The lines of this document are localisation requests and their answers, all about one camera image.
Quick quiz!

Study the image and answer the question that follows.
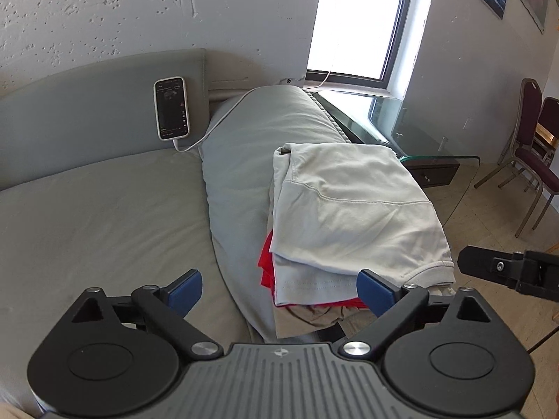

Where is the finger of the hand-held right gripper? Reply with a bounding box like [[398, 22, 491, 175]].
[[458, 245, 525, 289]]

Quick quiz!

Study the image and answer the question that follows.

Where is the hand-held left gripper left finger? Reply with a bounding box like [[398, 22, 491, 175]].
[[72, 269, 223, 361]]

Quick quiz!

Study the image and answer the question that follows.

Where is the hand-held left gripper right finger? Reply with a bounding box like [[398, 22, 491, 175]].
[[341, 269, 496, 361]]

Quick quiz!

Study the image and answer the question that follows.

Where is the white script-print t-shirt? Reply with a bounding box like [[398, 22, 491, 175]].
[[267, 142, 457, 307]]

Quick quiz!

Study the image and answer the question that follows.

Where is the beige garment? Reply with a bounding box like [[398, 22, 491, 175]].
[[275, 286, 455, 341]]

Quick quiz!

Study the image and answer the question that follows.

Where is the red garment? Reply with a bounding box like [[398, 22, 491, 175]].
[[257, 231, 368, 310]]

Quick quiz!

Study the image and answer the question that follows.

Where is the grey sofa seat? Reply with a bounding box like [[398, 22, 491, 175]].
[[0, 146, 263, 406]]

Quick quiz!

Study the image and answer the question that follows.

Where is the dark drawer cabinet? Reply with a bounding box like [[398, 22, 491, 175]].
[[404, 157, 461, 189]]

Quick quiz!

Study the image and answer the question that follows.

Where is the grey sofa armrest cushion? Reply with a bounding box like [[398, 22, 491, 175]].
[[198, 85, 350, 343]]

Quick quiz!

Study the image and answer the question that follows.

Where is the glass side table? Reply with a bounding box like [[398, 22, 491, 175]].
[[314, 89, 481, 236]]

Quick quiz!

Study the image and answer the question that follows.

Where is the white-cased smartphone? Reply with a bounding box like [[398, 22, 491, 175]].
[[153, 76, 193, 141]]

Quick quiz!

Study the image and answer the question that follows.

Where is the grey sofa backrest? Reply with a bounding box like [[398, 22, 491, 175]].
[[0, 48, 210, 193]]

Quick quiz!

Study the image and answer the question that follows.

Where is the dark-framed window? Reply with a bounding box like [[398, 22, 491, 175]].
[[306, 0, 437, 94]]

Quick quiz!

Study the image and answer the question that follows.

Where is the black cable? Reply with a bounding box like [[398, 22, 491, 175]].
[[526, 325, 559, 354]]

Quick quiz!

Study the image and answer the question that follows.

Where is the maroon metal-frame chair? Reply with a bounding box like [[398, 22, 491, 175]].
[[474, 78, 544, 193], [513, 96, 559, 238]]

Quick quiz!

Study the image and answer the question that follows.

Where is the white charging cable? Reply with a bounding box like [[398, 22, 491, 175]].
[[172, 70, 332, 153]]

